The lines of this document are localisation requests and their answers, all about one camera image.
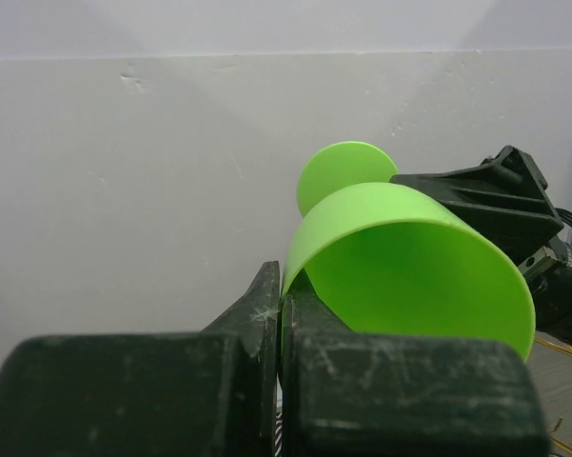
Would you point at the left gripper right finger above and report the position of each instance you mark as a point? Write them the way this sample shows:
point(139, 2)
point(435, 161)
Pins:
point(348, 393)

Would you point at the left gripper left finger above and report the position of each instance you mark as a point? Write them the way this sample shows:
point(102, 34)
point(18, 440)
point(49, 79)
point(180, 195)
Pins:
point(205, 393)

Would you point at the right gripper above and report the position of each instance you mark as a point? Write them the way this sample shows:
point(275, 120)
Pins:
point(504, 199)

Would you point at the green plastic goblet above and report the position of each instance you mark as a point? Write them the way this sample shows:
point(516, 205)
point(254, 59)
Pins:
point(386, 258)

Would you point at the gold wine glass rack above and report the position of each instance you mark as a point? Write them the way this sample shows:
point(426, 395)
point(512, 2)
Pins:
point(551, 366)

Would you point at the striped black white cloth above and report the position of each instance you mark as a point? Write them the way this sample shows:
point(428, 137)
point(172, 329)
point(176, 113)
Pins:
point(279, 418)

